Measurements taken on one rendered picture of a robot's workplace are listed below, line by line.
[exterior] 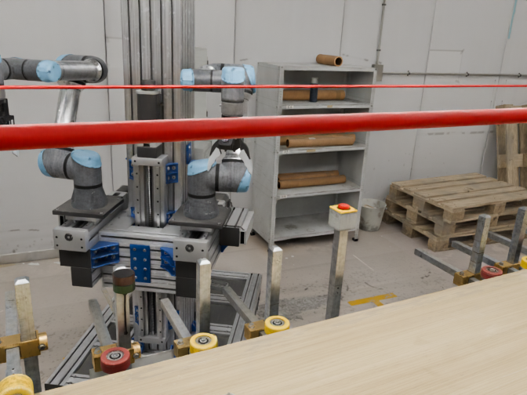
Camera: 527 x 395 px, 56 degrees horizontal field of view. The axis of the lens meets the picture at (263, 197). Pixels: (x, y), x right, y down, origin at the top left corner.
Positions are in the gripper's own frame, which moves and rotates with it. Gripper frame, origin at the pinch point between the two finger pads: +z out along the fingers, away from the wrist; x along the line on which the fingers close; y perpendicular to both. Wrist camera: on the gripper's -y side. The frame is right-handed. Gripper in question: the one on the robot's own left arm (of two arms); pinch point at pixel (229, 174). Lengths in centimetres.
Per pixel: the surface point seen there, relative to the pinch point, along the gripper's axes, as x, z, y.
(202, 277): 2.7, 25.3, -27.3
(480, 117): -35, -43, -135
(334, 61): -39, -27, 255
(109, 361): 23, 41, -51
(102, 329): 34, 46, -31
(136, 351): 20, 46, -39
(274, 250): -17.7, 20.6, -13.6
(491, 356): -85, 42, -29
